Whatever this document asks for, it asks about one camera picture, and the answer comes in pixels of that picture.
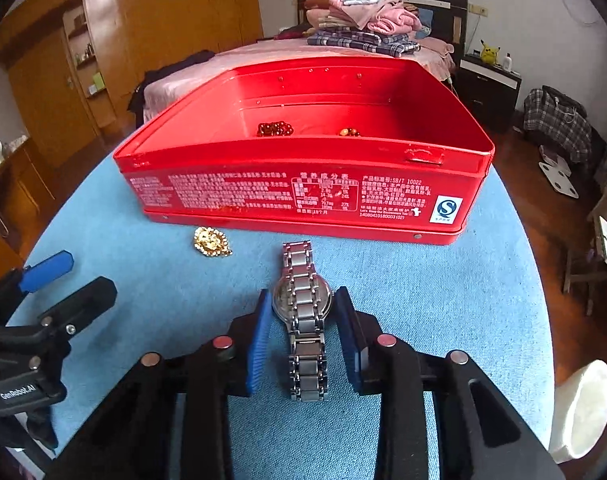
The black garment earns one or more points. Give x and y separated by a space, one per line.
183 62

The pile of folded clothes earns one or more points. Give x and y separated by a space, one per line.
363 25

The plaid bag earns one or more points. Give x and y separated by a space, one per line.
558 125

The dark red garment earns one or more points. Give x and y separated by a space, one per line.
293 33

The yellow plush toy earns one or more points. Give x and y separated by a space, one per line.
491 52

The gold brooch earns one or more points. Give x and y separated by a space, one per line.
212 242

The wooden wardrobe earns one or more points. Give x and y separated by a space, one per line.
158 25

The bed with pink bedspread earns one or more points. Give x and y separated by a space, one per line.
263 57

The black nightstand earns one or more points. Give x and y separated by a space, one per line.
488 95

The red tin box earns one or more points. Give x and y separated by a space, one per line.
283 195

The wall outlet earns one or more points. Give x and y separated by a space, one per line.
477 10

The wooden side cabinet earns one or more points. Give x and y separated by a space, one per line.
13 200

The white bathroom scale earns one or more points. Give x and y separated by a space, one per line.
558 180

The silver metal wristwatch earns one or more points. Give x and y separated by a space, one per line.
303 310

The white bottle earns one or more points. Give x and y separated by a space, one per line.
508 62

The pink pillow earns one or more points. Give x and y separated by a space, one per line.
436 46

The wooden stool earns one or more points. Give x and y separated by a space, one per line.
583 275

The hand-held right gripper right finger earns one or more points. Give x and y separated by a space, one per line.
351 350

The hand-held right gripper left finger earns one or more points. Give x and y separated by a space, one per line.
258 350

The green box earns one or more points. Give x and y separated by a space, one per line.
98 83

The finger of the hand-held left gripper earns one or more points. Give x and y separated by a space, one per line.
88 297
48 271

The dark wooden headboard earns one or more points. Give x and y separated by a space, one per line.
453 20

